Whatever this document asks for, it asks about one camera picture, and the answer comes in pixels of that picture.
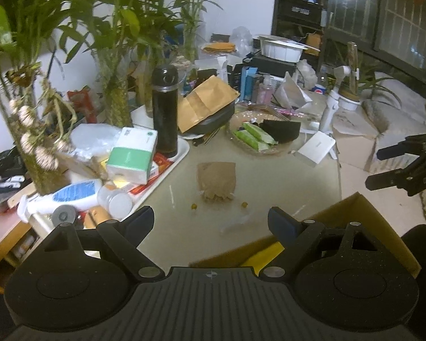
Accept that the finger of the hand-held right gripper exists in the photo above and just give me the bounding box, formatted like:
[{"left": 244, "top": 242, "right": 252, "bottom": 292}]
[
  {"left": 376, "top": 136, "right": 426, "bottom": 162},
  {"left": 365, "top": 165, "right": 424, "bottom": 192}
]

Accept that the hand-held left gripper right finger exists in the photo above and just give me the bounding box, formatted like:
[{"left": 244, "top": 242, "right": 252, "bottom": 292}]
[{"left": 259, "top": 206, "right": 377, "bottom": 279}]

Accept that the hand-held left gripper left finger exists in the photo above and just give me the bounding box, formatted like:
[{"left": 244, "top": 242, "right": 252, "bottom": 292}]
[{"left": 43, "top": 205, "right": 166, "bottom": 281}]

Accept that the yellow wipes pack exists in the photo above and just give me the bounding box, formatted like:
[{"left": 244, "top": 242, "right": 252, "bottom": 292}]
[{"left": 239, "top": 242, "right": 286, "bottom": 269}]

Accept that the cardboard box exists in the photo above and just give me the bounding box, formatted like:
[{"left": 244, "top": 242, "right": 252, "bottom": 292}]
[
  {"left": 332, "top": 107, "right": 391, "bottom": 174},
  {"left": 188, "top": 192, "right": 422, "bottom": 278}
]

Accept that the white pill jar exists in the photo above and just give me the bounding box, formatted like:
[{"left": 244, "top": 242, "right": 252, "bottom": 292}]
[{"left": 97, "top": 185, "right": 133, "bottom": 221}]

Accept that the grey fringed blanket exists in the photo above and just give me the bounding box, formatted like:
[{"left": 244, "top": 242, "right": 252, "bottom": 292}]
[{"left": 362, "top": 71, "right": 426, "bottom": 150}]

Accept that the flat cardboard box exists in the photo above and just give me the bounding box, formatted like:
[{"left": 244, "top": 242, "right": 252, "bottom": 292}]
[{"left": 332, "top": 107, "right": 391, "bottom": 174}]

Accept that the red printed box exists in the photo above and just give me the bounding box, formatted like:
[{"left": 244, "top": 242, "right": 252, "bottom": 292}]
[{"left": 130, "top": 153, "right": 174, "bottom": 196}]

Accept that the potted plant in white pot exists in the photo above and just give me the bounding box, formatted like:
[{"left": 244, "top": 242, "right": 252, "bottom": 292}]
[{"left": 335, "top": 67, "right": 402, "bottom": 111}]

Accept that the green white tissue pack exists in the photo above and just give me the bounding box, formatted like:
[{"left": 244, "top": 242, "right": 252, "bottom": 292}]
[{"left": 106, "top": 127, "right": 158, "bottom": 185}]

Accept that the white blue lotion bottle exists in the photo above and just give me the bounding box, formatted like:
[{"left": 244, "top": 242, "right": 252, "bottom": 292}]
[{"left": 17, "top": 178, "right": 103, "bottom": 223}]

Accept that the dark cloth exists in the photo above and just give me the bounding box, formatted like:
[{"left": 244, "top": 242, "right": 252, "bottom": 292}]
[{"left": 399, "top": 224, "right": 426, "bottom": 278}]

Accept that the grey round speaker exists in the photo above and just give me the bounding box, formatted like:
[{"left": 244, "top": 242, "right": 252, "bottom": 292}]
[{"left": 53, "top": 204, "right": 79, "bottom": 226}]

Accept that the glass dish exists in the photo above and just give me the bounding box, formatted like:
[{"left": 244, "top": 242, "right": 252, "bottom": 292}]
[{"left": 227, "top": 110, "right": 302, "bottom": 156}]

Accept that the white handheld gimbal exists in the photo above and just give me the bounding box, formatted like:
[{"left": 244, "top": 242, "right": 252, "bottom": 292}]
[{"left": 318, "top": 66, "right": 361, "bottom": 132}]

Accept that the white flat box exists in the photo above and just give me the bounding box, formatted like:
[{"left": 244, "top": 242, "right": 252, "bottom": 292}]
[{"left": 297, "top": 131, "right": 336, "bottom": 165}]

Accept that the white tray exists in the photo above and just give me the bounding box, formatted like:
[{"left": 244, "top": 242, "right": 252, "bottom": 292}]
[{"left": 28, "top": 107, "right": 191, "bottom": 235}]

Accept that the green wipe packet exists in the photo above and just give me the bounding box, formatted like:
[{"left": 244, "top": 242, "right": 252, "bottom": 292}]
[
  {"left": 234, "top": 130, "right": 270, "bottom": 151},
  {"left": 243, "top": 121, "right": 279, "bottom": 145}
]

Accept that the black sponge pouch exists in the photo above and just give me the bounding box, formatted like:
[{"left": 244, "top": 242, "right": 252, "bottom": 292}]
[{"left": 261, "top": 119, "right": 302, "bottom": 145}]

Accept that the white plastic package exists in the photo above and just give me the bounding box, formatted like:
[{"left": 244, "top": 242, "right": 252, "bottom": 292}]
[{"left": 70, "top": 124, "right": 123, "bottom": 160}]

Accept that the black thermos bottle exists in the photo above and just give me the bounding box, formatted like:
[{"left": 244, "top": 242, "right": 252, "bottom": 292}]
[{"left": 152, "top": 67, "right": 180, "bottom": 159}]

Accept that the black zip case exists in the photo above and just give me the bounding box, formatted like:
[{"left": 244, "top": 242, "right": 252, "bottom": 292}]
[{"left": 183, "top": 101, "right": 237, "bottom": 137}]

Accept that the glass vase with plant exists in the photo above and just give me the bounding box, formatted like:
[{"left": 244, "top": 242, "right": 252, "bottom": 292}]
[{"left": 0, "top": 0, "right": 93, "bottom": 196}]

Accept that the white paper bag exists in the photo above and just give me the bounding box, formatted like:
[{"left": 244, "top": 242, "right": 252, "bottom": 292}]
[{"left": 273, "top": 72, "right": 313, "bottom": 111}]

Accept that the bamboo in glass vase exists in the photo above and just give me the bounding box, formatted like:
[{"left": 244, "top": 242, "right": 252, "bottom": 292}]
[
  {"left": 177, "top": 0, "right": 235, "bottom": 65},
  {"left": 57, "top": 0, "right": 185, "bottom": 128},
  {"left": 133, "top": 25, "right": 164, "bottom": 114}
]

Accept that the dark window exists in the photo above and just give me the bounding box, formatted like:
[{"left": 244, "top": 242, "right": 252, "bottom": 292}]
[{"left": 323, "top": 0, "right": 426, "bottom": 93}]

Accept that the pink pump bottle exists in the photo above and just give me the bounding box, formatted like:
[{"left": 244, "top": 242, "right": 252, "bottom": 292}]
[{"left": 257, "top": 74, "right": 273, "bottom": 103}]

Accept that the red snack bag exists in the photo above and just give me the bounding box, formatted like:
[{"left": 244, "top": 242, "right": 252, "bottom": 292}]
[{"left": 67, "top": 87, "right": 100, "bottom": 123}]

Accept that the brown paper envelope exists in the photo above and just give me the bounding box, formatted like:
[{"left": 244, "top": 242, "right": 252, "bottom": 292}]
[{"left": 177, "top": 76, "right": 241, "bottom": 134}]

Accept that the blue cosmetic box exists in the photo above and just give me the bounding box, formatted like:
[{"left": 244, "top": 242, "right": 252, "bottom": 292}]
[{"left": 239, "top": 66, "right": 260, "bottom": 102}]

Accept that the black printed cloth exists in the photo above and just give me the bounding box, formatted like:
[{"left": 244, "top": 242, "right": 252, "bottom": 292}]
[{"left": 0, "top": 149, "right": 29, "bottom": 194}]

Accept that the long black box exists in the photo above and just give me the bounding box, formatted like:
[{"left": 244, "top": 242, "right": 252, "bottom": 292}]
[{"left": 250, "top": 55, "right": 299, "bottom": 79}]

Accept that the white food container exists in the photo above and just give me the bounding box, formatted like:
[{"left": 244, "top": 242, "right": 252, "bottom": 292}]
[{"left": 259, "top": 36, "right": 318, "bottom": 62}]

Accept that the black cosmetic box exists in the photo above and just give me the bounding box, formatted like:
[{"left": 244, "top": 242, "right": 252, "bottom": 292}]
[{"left": 231, "top": 65, "right": 244, "bottom": 91}]

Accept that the white cosmetic box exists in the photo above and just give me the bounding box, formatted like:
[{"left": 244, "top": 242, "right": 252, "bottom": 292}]
[{"left": 216, "top": 55, "right": 231, "bottom": 86}]

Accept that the black cabinet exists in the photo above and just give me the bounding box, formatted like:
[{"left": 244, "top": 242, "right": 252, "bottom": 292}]
[{"left": 272, "top": 0, "right": 332, "bottom": 38}]

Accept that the yellow folded cloth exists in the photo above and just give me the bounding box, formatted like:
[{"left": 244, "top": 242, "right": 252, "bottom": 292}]
[{"left": 202, "top": 42, "right": 237, "bottom": 54}]

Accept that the clear plastic bag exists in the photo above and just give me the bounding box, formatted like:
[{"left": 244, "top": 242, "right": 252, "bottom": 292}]
[{"left": 231, "top": 26, "right": 253, "bottom": 54}]

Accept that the wooden figure keychain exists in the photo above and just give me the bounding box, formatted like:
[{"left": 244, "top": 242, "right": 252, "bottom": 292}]
[{"left": 83, "top": 208, "right": 110, "bottom": 230}]

